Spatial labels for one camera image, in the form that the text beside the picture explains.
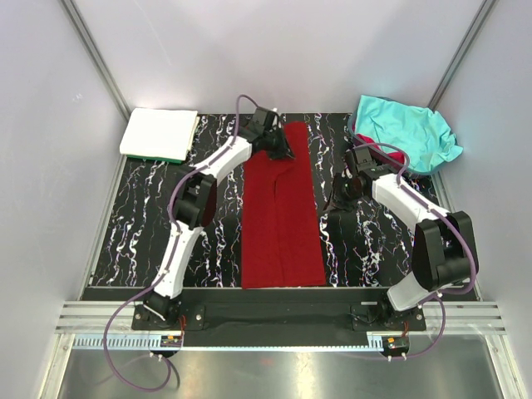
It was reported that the red t shirt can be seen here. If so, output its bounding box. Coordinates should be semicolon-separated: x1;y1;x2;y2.
241;121;326;289

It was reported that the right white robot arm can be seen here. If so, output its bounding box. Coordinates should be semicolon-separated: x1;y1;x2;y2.
324;144;479;330

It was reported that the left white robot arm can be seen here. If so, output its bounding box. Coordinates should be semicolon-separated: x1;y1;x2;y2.
142;106;294;329

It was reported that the crimson t shirt in basket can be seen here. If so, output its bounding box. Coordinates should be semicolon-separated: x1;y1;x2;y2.
353;134;406;167

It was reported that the teal t shirt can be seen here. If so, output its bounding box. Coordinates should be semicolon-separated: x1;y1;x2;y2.
348;95;463;175

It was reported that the folded white t shirt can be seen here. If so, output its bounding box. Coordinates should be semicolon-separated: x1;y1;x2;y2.
119;108;199;160

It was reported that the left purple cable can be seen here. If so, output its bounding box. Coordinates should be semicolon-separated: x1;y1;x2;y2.
102;94;261;394

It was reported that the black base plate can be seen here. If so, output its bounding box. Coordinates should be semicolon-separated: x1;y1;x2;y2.
131;286;475;348

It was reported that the left aluminium frame post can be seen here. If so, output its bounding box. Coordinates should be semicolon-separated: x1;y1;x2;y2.
58;0;131;121

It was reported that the aluminium frame post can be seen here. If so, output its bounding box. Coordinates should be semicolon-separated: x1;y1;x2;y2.
427;0;498;111
58;0;131;121

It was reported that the right aluminium frame post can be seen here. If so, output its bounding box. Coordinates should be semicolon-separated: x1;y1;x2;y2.
427;0;498;111

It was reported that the aluminium cross rail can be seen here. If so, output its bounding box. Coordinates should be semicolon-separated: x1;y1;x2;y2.
55;302;505;334

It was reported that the left cable duct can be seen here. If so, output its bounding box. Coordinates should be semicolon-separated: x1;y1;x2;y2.
73;334;183;351

